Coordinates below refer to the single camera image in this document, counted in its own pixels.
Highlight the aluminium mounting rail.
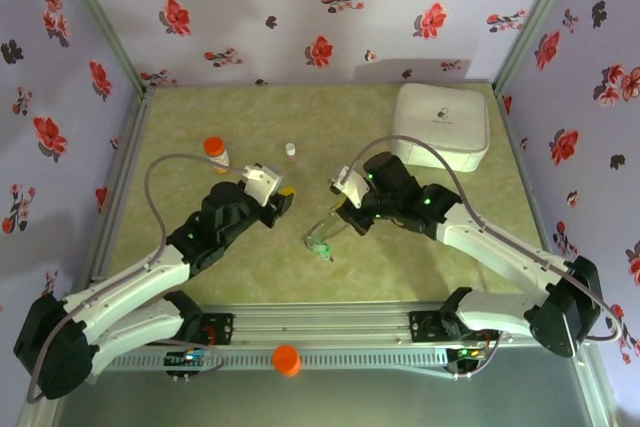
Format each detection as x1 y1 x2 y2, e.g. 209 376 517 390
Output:
47 300 596 348

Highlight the aluminium frame post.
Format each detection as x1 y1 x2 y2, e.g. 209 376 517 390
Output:
492 0 587 98
47 0 156 98

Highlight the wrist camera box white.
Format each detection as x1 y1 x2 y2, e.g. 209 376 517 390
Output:
328 165 372 209
243 162 285 207

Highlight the orange plastic cap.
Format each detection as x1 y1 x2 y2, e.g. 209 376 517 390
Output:
272 344 303 378

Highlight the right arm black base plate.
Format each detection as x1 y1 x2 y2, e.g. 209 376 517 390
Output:
408 310 500 344

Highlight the orange pill bottle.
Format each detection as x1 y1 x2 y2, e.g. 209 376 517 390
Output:
203 136 233 176

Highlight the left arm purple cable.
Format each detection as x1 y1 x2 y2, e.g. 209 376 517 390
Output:
27 152 251 403

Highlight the aluminium side rail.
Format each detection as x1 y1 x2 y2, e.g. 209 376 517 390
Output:
79 89 157 308
493 89 586 306

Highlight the metal keyring holder with rings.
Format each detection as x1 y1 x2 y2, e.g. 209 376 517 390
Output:
301 204 351 261

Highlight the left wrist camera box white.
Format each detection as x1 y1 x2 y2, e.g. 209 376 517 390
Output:
243 162 285 207

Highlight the green key tag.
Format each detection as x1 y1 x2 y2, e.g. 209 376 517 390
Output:
309 242 335 264

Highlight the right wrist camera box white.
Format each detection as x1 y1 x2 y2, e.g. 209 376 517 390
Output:
328 165 372 209

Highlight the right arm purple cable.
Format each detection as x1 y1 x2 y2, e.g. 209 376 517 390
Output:
346 133 625 381

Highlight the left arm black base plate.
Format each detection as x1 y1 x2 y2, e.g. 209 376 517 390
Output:
143 312 235 347

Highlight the grey slotted cable duct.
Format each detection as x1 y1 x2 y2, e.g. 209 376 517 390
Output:
107 349 451 372

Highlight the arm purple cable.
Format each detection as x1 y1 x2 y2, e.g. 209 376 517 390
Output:
27 152 251 403
346 133 625 381

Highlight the white zip pouch case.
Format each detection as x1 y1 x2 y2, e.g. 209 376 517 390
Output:
389 82 491 174

